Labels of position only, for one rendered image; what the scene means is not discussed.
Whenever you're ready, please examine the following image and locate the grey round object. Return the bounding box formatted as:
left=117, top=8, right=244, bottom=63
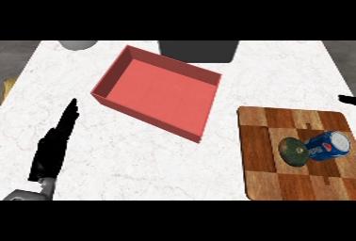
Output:
left=58, top=40, right=101, bottom=52

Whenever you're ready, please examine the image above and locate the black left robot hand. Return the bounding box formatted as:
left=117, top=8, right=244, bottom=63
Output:
left=27, top=98, right=82, bottom=183

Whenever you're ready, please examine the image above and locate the dark green round vegetable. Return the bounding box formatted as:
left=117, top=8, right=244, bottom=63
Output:
left=277, top=137, right=311, bottom=168

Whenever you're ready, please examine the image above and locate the yellow wooden object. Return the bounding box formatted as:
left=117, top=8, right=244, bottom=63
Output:
left=2, top=78, right=18, bottom=104

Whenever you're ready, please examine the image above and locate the dark grey appliance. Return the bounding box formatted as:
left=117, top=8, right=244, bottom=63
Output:
left=157, top=40, right=241, bottom=64

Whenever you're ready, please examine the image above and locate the red cardboard box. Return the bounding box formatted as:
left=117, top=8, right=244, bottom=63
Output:
left=89, top=44, right=225, bottom=144

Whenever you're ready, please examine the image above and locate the checkered wooden cutting board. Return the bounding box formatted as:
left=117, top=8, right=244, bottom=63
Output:
left=237, top=105, right=356, bottom=201

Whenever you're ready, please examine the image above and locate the blue soda can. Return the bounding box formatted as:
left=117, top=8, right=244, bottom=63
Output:
left=303, top=130, right=352, bottom=162

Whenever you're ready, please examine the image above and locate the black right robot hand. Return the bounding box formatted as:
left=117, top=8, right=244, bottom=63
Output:
left=337, top=94, right=356, bottom=106

